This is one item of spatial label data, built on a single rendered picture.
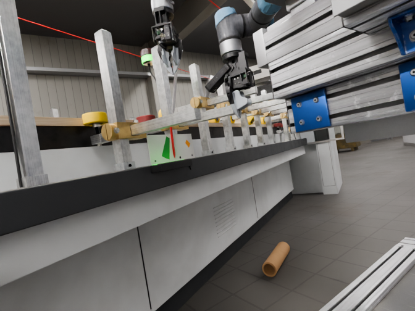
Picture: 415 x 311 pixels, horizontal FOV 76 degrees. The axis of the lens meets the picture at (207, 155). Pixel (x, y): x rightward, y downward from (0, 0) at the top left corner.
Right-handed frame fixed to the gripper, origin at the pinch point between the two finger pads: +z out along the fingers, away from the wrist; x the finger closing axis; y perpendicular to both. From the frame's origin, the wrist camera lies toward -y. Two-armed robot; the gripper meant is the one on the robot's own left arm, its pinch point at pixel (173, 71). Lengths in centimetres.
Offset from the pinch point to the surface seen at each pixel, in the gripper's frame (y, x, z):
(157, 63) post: -4.0, -7.0, -5.7
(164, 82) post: -4.3, -5.2, 1.7
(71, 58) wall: -369, -298, -204
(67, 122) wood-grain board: 13.9, -34.5, 14.2
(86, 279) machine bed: 14, -35, 66
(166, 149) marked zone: 1.0, -6.5, 27.1
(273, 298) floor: -34, 22, 101
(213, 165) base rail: -25.4, 5.0, 35.9
